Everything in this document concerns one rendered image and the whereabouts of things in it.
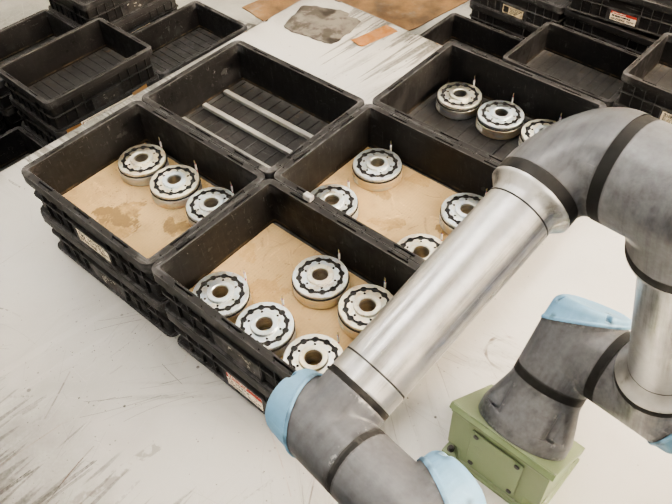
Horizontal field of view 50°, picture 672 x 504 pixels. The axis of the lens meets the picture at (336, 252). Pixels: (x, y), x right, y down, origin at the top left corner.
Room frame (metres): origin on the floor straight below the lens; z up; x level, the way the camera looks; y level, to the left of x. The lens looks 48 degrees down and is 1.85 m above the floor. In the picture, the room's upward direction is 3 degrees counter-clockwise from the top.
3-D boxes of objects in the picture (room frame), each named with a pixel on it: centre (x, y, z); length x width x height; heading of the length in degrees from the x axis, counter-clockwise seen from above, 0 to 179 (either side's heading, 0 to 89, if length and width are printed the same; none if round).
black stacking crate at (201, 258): (0.78, 0.08, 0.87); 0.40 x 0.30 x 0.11; 47
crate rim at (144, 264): (1.05, 0.37, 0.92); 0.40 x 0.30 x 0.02; 47
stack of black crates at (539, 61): (2.02, -0.83, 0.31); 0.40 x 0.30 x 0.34; 46
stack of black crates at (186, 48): (2.29, 0.52, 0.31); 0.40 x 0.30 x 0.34; 136
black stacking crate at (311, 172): (1.00, -0.13, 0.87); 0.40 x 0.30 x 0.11; 47
